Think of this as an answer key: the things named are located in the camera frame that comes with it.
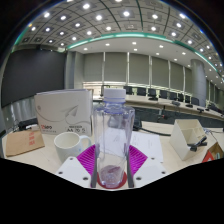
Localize brown paper envelope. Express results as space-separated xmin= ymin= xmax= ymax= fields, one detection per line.
xmin=4 ymin=129 xmax=46 ymax=158

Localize black office chairs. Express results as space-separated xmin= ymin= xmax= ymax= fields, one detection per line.
xmin=123 ymin=85 xmax=201 ymax=106

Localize black clip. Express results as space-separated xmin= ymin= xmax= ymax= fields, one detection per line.
xmin=187 ymin=134 xmax=208 ymax=153

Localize clear plastic water bottle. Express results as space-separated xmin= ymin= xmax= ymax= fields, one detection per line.
xmin=92 ymin=88 xmax=136 ymax=190

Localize white ceramic mug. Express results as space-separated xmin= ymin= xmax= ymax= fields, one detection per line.
xmin=53 ymin=131 xmax=92 ymax=164

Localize beige open cardboard box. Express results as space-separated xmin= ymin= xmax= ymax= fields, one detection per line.
xmin=169 ymin=118 xmax=208 ymax=162

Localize brown open box red side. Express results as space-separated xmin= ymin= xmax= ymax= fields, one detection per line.
xmin=201 ymin=142 xmax=224 ymax=164

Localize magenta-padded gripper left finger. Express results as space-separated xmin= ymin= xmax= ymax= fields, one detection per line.
xmin=55 ymin=144 xmax=99 ymax=190

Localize black desk phone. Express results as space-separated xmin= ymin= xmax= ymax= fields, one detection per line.
xmin=132 ymin=118 xmax=143 ymax=132

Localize white printer paper box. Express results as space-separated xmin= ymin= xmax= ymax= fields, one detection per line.
xmin=34 ymin=88 xmax=94 ymax=136

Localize long curved conference desk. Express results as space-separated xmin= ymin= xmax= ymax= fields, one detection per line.
xmin=93 ymin=94 xmax=224 ymax=128

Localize black power adapter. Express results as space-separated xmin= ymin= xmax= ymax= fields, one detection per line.
xmin=18 ymin=117 xmax=39 ymax=132

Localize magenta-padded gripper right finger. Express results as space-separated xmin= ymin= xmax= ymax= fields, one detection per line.
xmin=126 ymin=144 xmax=168 ymax=190

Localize round ceiling lights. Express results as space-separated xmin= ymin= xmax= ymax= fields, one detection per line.
xmin=29 ymin=0 xmax=214 ymax=56

